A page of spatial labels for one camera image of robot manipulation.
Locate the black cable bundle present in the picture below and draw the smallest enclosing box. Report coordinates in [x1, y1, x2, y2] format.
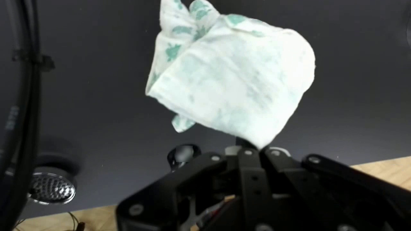
[0, 0, 56, 231]

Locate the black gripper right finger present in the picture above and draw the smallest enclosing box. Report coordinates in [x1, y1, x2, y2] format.
[260, 148, 411, 231]

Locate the white green patterned towel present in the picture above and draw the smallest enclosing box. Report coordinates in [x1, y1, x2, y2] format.
[145, 0, 315, 149]

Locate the round metal mesh object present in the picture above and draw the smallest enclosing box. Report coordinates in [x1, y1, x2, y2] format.
[28, 171, 77, 205]

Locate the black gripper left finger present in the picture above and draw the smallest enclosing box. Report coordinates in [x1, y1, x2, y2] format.
[115, 150, 261, 231]

